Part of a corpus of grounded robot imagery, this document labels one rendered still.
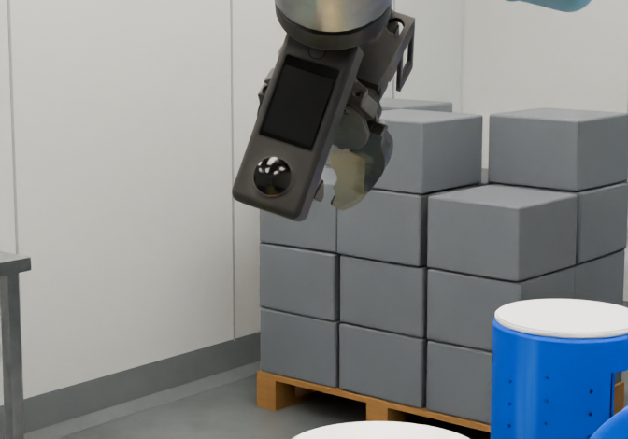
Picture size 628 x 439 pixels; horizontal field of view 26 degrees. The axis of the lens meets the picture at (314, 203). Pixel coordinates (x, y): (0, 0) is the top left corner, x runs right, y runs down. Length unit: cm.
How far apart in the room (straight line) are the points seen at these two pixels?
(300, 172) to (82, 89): 439
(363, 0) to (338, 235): 431
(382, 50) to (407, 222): 400
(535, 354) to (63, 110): 296
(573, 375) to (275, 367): 300
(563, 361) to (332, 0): 178
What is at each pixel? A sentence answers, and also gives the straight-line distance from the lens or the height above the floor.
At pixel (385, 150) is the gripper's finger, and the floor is 154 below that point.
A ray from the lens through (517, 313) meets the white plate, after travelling 263.
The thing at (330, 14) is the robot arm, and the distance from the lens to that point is 79.
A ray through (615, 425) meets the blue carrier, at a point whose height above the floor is 119.
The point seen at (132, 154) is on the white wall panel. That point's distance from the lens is 538.
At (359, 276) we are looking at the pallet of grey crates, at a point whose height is 59.
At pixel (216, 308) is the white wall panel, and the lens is 583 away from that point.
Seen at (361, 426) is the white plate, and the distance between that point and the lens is 194.
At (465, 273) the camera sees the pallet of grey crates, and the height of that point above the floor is 67.
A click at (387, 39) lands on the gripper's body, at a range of 88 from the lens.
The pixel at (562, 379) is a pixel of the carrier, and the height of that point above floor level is 95.
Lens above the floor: 164
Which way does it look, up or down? 9 degrees down
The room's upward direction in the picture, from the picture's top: straight up
